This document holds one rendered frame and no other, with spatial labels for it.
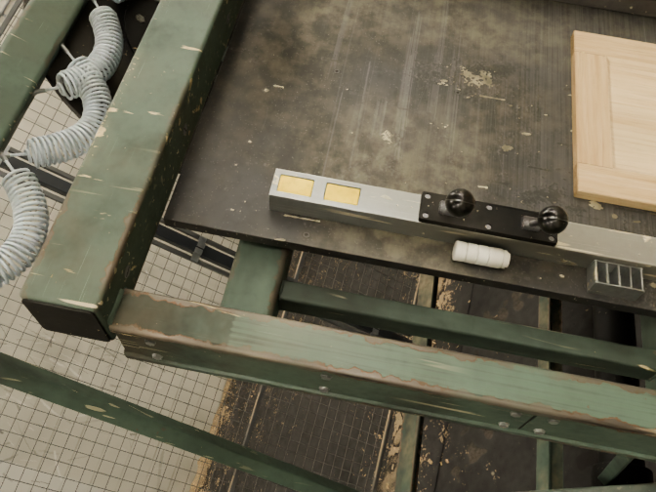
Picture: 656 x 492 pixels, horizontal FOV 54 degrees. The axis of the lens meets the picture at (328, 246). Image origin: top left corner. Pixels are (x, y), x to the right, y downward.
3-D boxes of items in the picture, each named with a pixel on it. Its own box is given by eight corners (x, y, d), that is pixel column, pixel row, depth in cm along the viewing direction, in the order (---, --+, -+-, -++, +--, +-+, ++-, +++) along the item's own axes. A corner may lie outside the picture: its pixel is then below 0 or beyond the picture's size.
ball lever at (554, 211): (539, 239, 93) (570, 236, 80) (512, 234, 93) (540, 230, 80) (543, 214, 93) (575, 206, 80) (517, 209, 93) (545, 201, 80)
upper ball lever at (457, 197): (457, 225, 94) (474, 219, 80) (431, 220, 94) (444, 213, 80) (462, 199, 94) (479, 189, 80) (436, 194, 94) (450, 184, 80)
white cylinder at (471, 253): (450, 264, 94) (504, 273, 93) (455, 253, 91) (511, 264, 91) (452, 246, 95) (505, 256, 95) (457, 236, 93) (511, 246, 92)
